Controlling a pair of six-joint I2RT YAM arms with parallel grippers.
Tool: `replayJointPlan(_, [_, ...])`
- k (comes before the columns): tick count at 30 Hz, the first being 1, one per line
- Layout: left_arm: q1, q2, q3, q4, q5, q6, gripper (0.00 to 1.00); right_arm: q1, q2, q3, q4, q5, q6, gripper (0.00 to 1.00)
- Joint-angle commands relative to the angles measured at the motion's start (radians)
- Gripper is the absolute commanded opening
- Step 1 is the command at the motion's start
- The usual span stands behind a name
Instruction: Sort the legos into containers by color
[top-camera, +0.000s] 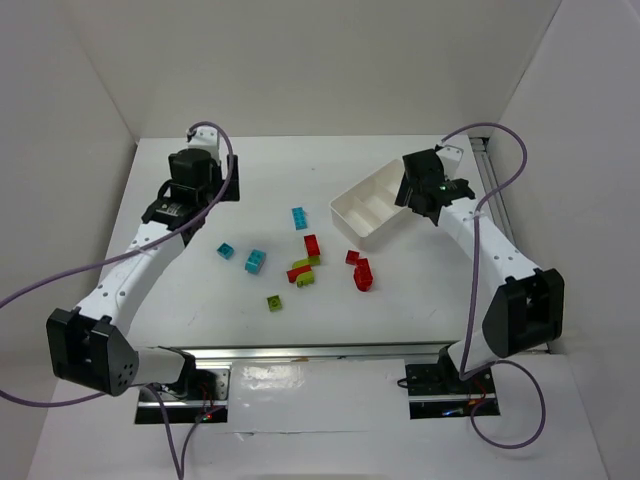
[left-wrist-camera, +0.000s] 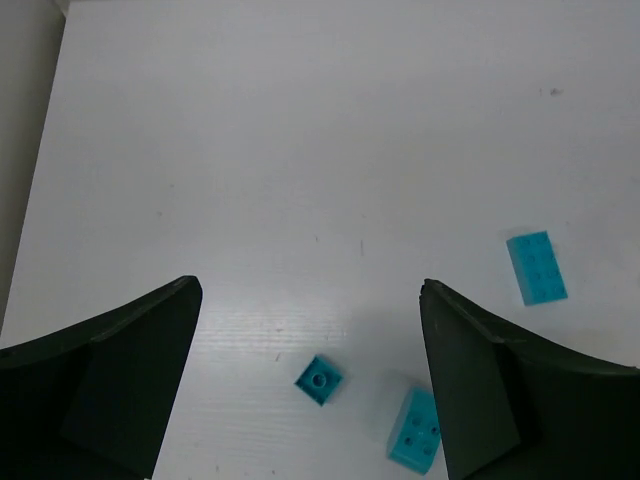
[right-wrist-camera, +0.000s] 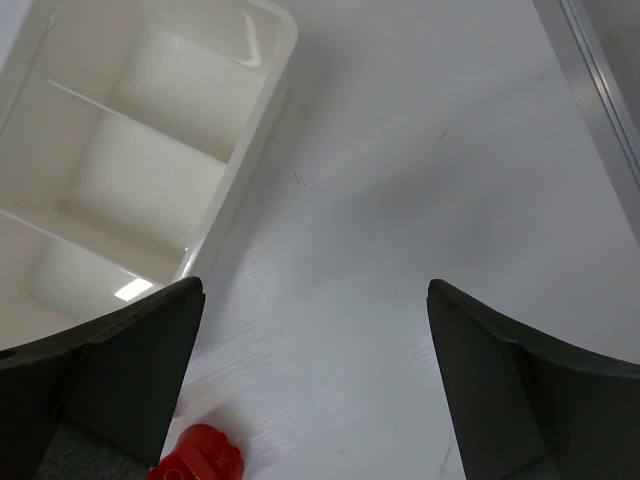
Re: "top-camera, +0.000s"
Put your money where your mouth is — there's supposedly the long red lego brick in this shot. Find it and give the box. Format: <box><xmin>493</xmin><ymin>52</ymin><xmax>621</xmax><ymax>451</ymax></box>
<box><xmin>304</xmin><ymin>234</ymin><xmax>321</xmax><ymax>257</ymax></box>

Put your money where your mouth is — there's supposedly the red round lego piece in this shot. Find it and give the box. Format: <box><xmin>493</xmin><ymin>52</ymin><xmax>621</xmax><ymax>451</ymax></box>
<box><xmin>353</xmin><ymin>267</ymin><xmax>374</xmax><ymax>292</ymax></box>

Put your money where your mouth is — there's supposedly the long green lego brick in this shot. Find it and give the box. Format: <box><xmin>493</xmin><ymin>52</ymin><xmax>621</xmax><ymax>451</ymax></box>
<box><xmin>292</xmin><ymin>256</ymin><xmax>321</xmax><ymax>269</ymax></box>

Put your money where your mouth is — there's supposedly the small red sloped lego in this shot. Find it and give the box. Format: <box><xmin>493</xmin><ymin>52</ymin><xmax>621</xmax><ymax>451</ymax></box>
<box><xmin>355</xmin><ymin>257</ymin><xmax>370</xmax><ymax>270</ymax></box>

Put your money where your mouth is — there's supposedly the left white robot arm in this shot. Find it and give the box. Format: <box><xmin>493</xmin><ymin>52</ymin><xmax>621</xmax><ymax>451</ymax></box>
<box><xmin>46</xmin><ymin>148</ymin><xmax>239</xmax><ymax>397</ymax></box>

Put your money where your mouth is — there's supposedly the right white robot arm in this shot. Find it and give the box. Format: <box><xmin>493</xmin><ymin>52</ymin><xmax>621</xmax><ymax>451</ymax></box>
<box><xmin>395</xmin><ymin>148</ymin><xmax>565</xmax><ymax>393</ymax></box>

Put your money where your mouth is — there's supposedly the white divided container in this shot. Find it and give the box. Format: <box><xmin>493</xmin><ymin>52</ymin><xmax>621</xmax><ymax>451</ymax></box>
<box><xmin>330</xmin><ymin>159</ymin><xmax>411</xmax><ymax>251</ymax></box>

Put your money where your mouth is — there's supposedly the small teal lego brick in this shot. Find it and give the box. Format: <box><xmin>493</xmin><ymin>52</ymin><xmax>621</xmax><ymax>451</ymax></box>
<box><xmin>217</xmin><ymin>242</ymin><xmax>235</xmax><ymax>260</ymax></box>

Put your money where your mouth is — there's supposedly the curved teal lego brick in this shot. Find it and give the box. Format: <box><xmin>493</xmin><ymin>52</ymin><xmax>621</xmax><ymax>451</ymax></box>
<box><xmin>245</xmin><ymin>249</ymin><xmax>266</xmax><ymax>275</ymax></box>

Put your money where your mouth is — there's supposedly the long teal lego brick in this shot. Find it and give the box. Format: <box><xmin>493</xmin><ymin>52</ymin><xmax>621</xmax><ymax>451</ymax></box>
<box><xmin>292</xmin><ymin>207</ymin><xmax>308</xmax><ymax>231</ymax></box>

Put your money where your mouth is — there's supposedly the small red square lego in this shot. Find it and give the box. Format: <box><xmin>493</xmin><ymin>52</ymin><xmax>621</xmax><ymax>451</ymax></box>
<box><xmin>345</xmin><ymin>250</ymin><xmax>360</xmax><ymax>265</ymax></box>

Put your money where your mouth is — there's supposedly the green red curved lego stack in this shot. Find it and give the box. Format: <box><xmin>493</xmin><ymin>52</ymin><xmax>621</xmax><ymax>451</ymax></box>
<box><xmin>287</xmin><ymin>265</ymin><xmax>315</xmax><ymax>288</ymax></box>

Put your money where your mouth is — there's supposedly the small green lego brick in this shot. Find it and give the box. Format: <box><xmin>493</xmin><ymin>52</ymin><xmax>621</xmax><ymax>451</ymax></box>
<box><xmin>267</xmin><ymin>295</ymin><xmax>283</xmax><ymax>312</ymax></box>

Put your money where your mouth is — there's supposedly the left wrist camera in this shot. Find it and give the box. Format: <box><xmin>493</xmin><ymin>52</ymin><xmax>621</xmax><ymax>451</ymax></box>
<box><xmin>187</xmin><ymin>126</ymin><xmax>220</xmax><ymax>161</ymax></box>

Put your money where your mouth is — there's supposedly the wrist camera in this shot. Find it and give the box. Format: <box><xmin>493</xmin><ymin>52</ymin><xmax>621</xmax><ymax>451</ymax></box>
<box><xmin>187</xmin><ymin>126</ymin><xmax>220</xmax><ymax>161</ymax></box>
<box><xmin>434</xmin><ymin>145</ymin><xmax>464</xmax><ymax>178</ymax></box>

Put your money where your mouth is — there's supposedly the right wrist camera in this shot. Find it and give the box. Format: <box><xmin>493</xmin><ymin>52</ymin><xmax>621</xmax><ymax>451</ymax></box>
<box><xmin>434</xmin><ymin>145</ymin><xmax>464</xmax><ymax>178</ymax></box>

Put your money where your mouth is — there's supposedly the front aluminium rail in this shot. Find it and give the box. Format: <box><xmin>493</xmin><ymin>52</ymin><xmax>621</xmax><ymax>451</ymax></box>
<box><xmin>179</xmin><ymin>342</ymin><xmax>446</xmax><ymax>361</ymax></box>

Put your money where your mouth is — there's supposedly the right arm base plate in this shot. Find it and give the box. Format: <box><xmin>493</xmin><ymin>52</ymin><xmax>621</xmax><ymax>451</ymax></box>
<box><xmin>396</xmin><ymin>364</ymin><xmax>500</xmax><ymax>420</ymax></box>

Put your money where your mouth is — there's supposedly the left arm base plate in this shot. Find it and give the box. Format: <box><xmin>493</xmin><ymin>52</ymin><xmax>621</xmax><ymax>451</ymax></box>
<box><xmin>158</xmin><ymin>361</ymin><xmax>231</xmax><ymax>425</ymax></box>

